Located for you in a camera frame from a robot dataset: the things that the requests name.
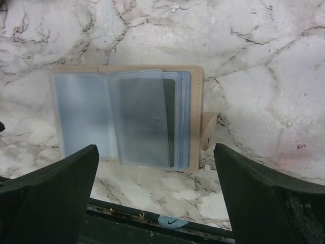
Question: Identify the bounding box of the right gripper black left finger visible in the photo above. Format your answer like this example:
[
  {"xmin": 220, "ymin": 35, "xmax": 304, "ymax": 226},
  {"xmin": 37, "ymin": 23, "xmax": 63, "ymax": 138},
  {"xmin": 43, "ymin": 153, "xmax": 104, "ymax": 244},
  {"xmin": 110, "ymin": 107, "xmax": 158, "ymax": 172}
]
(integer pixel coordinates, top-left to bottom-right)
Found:
[{"xmin": 1, "ymin": 145, "xmax": 99, "ymax": 243}]

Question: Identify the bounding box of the blue sticker on rail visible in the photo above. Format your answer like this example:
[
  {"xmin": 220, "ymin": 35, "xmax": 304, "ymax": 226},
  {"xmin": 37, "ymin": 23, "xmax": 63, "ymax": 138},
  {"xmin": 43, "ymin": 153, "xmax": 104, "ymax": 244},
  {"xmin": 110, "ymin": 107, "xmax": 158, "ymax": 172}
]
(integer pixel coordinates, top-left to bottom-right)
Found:
[{"xmin": 158, "ymin": 215, "xmax": 188, "ymax": 229}]

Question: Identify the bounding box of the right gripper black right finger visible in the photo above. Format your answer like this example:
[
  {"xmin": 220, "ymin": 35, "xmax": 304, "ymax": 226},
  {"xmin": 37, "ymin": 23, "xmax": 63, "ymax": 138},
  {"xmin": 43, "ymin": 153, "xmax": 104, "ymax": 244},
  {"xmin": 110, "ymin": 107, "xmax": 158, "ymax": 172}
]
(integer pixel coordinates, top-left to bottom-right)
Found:
[{"xmin": 214, "ymin": 143, "xmax": 324, "ymax": 243}]

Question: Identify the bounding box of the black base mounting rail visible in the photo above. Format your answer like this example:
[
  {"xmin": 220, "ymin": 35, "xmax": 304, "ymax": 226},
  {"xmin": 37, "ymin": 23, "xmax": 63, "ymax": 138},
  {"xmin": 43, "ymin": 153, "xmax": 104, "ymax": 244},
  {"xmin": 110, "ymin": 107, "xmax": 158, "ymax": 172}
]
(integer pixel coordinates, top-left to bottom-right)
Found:
[{"xmin": 77, "ymin": 197, "xmax": 235, "ymax": 243}]

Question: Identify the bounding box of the beige card holder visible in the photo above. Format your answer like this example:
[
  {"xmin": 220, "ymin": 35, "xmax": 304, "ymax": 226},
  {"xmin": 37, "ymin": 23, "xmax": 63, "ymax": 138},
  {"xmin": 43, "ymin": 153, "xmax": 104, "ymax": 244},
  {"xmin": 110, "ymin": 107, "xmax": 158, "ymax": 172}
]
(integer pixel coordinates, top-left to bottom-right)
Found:
[{"xmin": 52, "ymin": 65, "xmax": 216, "ymax": 172}]

